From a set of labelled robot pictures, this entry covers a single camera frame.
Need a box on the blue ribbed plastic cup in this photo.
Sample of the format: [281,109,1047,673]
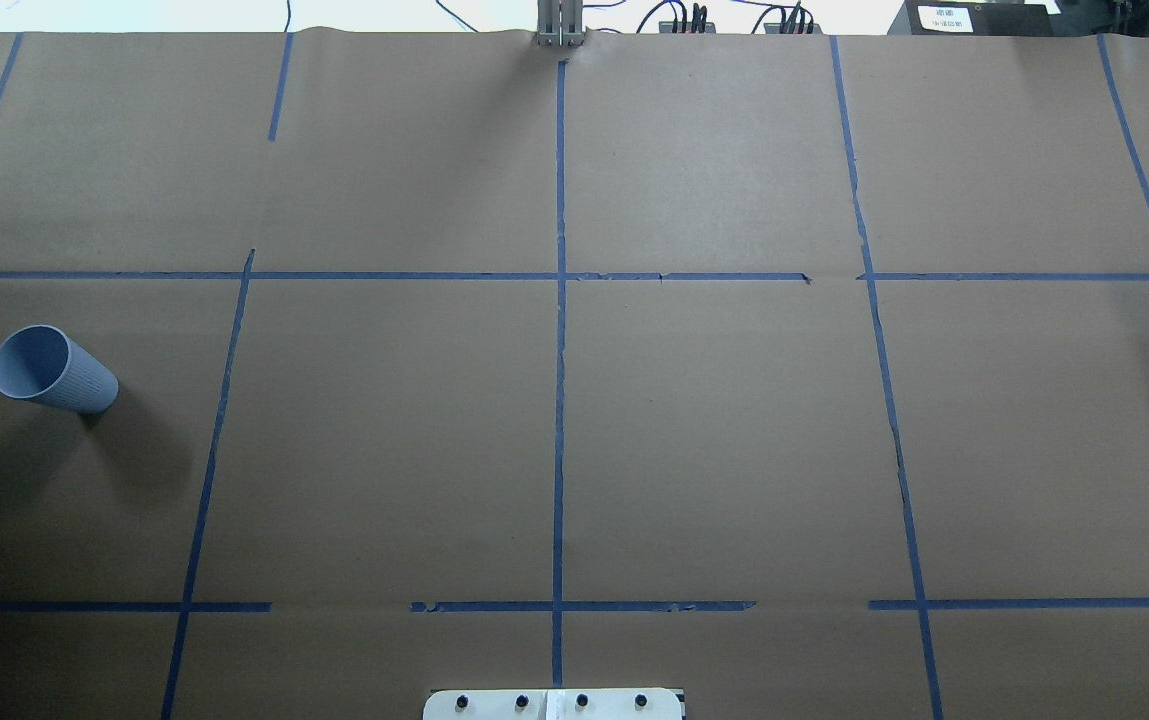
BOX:
[0,324,119,415]

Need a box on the brown paper table cover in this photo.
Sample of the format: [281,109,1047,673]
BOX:
[0,28,1149,719]

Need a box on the red black connector block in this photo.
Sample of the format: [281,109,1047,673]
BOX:
[658,1,716,34]
[754,3,822,34]

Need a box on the black box with label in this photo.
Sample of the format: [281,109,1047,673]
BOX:
[886,1,1066,37]

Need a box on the aluminium frame post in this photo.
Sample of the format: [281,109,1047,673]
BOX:
[534,0,586,47]

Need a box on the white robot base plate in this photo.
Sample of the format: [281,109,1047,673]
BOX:
[422,687,687,719]

